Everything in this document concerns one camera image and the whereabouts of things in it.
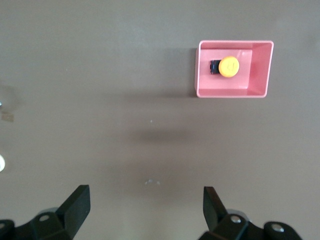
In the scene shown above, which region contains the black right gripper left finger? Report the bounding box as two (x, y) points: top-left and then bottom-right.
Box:
(0, 184), (91, 240)

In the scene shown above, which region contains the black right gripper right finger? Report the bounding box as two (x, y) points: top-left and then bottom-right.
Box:
(198, 186), (305, 240)

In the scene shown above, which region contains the yellow push button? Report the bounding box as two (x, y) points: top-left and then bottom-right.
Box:
(208, 55), (240, 79)

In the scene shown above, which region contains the brown tape piece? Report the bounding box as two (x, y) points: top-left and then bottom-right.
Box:
(1, 112), (15, 123)

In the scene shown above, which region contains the pink plastic bin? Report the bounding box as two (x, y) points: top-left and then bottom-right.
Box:
(194, 39), (275, 99)

